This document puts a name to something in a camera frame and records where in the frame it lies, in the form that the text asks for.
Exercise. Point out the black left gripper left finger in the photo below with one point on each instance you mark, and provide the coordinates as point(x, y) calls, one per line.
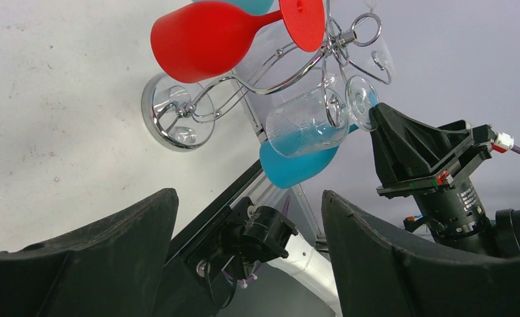
point(111, 267)

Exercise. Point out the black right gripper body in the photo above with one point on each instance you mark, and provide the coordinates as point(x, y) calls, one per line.
point(413, 158)

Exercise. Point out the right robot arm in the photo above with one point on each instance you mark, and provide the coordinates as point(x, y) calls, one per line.
point(457, 218)

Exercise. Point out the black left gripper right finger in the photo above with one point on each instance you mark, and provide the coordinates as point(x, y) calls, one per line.
point(382, 270)

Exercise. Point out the blue plastic wine glass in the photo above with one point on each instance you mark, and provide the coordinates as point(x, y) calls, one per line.
point(286, 172)

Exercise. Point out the clear patterned wine glass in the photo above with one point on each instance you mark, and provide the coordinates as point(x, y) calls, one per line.
point(320, 119)

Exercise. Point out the red plastic wine glass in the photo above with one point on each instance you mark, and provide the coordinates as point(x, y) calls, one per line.
point(206, 39)

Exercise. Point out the chrome right wine glass rack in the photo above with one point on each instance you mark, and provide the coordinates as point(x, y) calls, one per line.
point(183, 115)

